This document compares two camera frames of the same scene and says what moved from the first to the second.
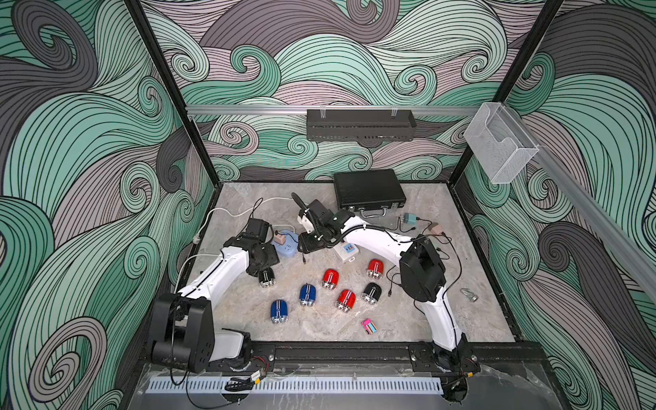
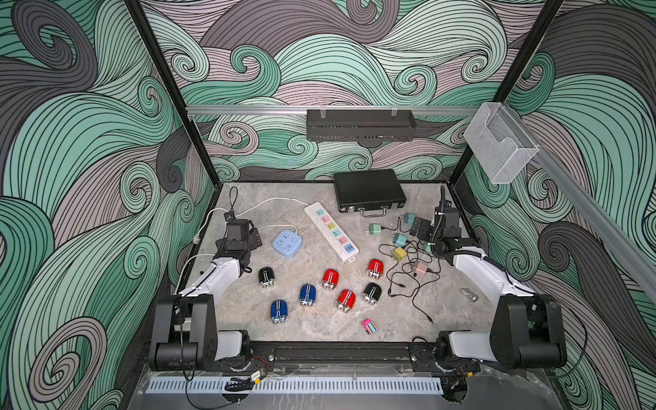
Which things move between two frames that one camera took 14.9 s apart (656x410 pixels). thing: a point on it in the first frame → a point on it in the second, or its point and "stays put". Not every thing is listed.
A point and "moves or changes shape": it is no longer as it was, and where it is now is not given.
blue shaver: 307,295 stays put
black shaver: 266,278 stays put
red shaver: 375,268 stays put
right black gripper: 306,246 → 424,225
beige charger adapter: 279,239 moves or changes shape
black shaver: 372,293 stays put
